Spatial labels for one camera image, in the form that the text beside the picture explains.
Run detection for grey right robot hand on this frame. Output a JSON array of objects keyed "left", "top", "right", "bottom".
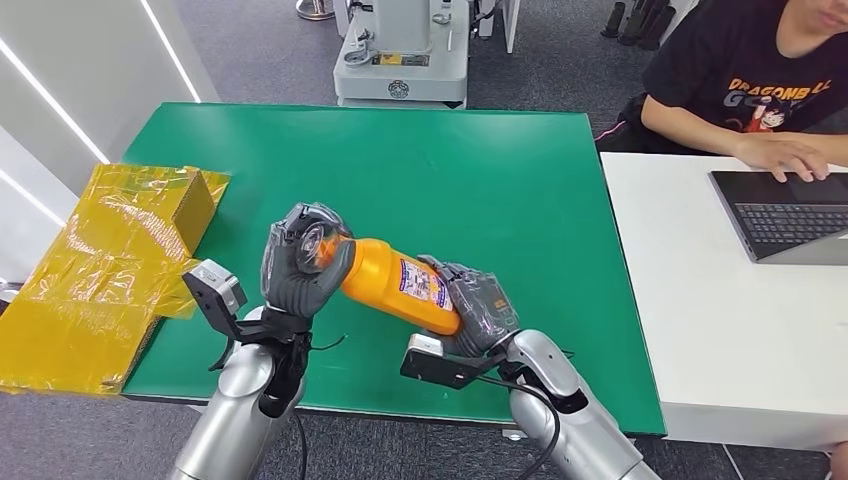
[{"left": 417, "top": 254, "right": 521, "bottom": 359}]

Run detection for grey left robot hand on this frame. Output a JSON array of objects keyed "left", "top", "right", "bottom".
[{"left": 260, "top": 201, "right": 357, "bottom": 321}]

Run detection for orange bottle with clear cap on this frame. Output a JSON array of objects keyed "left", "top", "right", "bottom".
[{"left": 294, "top": 223, "right": 463, "bottom": 337}]

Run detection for yellow film-wrapped cardboard box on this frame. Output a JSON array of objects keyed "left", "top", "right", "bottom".
[{"left": 92, "top": 164, "right": 232, "bottom": 258}]

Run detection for green table mat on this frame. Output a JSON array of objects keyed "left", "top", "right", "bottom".
[{"left": 122, "top": 101, "right": 667, "bottom": 437}]

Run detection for yellow film-covered flat cardboard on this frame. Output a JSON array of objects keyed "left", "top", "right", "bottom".
[{"left": 0, "top": 192, "right": 200, "bottom": 397}]

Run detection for grey machine base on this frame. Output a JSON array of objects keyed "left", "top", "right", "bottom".
[{"left": 332, "top": 0, "right": 470, "bottom": 109}]

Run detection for white table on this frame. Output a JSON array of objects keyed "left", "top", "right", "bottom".
[{"left": 599, "top": 152, "right": 848, "bottom": 455}]

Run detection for chrome stand base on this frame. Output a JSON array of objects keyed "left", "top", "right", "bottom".
[{"left": 296, "top": 0, "right": 337, "bottom": 22}]

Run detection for dark grey laptop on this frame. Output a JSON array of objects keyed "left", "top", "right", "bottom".
[{"left": 707, "top": 170, "right": 848, "bottom": 266}]

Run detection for black chair legs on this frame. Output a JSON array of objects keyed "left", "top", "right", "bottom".
[{"left": 600, "top": 0, "right": 677, "bottom": 53}]

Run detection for person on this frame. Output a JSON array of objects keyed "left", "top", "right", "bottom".
[{"left": 594, "top": 0, "right": 848, "bottom": 183}]

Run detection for person's right hand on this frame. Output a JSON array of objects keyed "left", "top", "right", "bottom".
[{"left": 733, "top": 132, "right": 831, "bottom": 183}]

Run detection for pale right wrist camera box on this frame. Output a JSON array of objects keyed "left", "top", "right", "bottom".
[{"left": 399, "top": 333, "right": 505, "bottom": 391}]

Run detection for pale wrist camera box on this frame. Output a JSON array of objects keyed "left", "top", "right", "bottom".
[
  {"left": 399, "top": 333, "right": 505, "bottom": 391},
  {"left": 182, "top": 259, "right": 280, "bottom": 346}
]

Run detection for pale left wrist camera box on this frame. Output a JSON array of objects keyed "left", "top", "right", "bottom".
[{"left": 182, "top": 259, "right": 280, "bottom": 346}]

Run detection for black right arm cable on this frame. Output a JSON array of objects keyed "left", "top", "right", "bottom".
[{"left": 476, "top": 374, "right": 564, "bottom": 480}]

